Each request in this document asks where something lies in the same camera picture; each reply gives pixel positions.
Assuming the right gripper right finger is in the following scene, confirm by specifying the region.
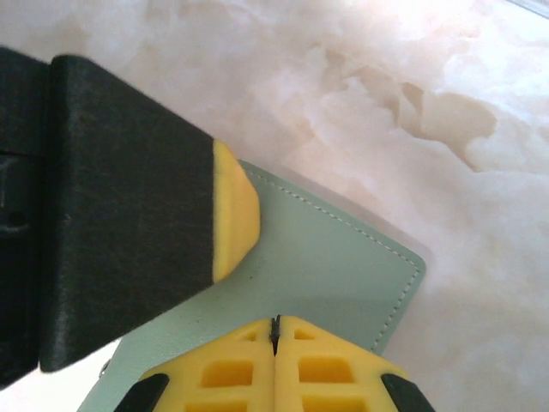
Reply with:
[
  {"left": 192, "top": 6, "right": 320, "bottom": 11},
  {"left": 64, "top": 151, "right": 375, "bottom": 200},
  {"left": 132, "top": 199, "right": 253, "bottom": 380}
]
[{"left": 273, "top": 315, "right": 437, "bottom": 412}]

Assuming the clear plastic case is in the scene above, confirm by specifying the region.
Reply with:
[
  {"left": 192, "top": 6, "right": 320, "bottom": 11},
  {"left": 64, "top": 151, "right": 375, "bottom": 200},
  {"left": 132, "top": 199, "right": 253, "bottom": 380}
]
[{"left": 85, "top": 159, "right": 428, "bottom": 412}]

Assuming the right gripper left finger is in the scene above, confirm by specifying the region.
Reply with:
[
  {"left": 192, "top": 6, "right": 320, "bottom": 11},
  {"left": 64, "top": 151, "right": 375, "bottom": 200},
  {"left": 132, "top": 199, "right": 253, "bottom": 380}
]
[{"left": 115, "top": 316, "right": 276, "bottom": 412}]

